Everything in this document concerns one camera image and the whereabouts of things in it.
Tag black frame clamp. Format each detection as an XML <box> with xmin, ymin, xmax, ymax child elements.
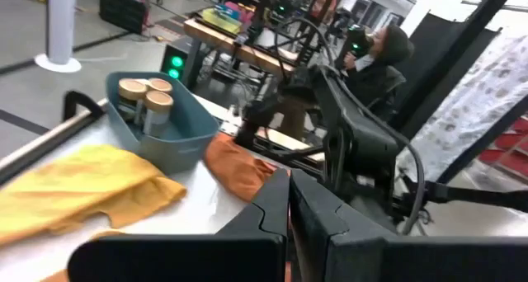
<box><xmin>63</xmin><ymin>90</ymin><xmax>107</xmax><ymax>123</ymax></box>

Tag yellow cloth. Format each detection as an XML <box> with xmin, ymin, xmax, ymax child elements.
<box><xmin>0</xmin><ymin>143</ymin><xmax>188</xmax><ymax>247</ymax></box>

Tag wooden background table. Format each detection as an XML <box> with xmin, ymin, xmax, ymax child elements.
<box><xmin>183</xmin><ymin>17</ymin><xmax>299</xmax><ymax>78</ymax></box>

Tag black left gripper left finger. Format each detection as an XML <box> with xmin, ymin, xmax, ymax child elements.
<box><xmin>68</xmin><ymin>168</ymin><xmax>290</xmax><ymax>282</ymax></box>

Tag black crate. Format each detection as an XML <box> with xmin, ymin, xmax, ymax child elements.
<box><xmin>98</xmin><ymin>0</ymin><xmax>150</xmax><ymax>35</ymax></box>

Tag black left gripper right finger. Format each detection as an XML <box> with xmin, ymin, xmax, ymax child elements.
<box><xmin>290</xmin><ymin>168</ymin><xmax>528</xmax><ymax>282</ymax></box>

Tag white patterned sheet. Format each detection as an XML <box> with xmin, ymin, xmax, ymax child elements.
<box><xmin>395</xmin><ymin>34</ymin><xmax>528</xmax><ymax>184</ymax></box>

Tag tower fan with round base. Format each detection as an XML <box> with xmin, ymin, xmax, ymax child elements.
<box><xmin>34</xmin><ymin>0</ymin><xmax>83</xmax><ymax>74</ymax></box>

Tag black box with green lights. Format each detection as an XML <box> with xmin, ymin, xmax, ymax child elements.
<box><xmin>159</xmin><ymin>36</ymin><xmax>200</xmax><ymax>90</ymax></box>

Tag white plastic table sheet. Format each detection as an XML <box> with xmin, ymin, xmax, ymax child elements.
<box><xmin>0</xmin><ymin>92</ymin><xmax>292</xmax><ymax>282</ymax></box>

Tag spice jars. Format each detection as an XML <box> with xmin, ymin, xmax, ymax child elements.
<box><xmin>117</xmin><ymin>78</ymin><xmax>149</xmax><ymax>125</ymax></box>
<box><xmin>142</xmin><ymin>90</ymin><xmax>175</xmax><ymax>139</ymax></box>

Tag person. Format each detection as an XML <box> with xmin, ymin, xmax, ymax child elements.
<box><xmin>343</xmin><ymin>23</ymin><xmax>416</xmax><ymax>125</ymax></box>

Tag orange cloth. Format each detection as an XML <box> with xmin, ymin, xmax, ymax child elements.
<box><xmin>203</xmin><ymin>132</ymin><xmax>290</xmax><ymax>204</ymax></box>

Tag black curtain panel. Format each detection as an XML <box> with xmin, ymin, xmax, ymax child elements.
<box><xmin>391</xmin><ymin>12</ymin><xmax>502</xmax><ymax>141</ymax></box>

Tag yellow-green background bin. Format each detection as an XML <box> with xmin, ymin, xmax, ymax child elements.
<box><xmin>200</xmin><ymin>7</ymin><xmax>243</xmax><ymax>35</ymax></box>

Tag red plastic crate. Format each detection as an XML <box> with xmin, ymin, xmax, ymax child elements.
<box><xmin>478</xmin><ymin>116</ymin><xmax>528</xmax><ymax>180</ymax></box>

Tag teal blue plastic bin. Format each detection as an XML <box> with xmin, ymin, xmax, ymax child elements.
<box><xmin>105</xmin><ymin>70</ymin><xmax>220</xmax><ymax>176</ymax></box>

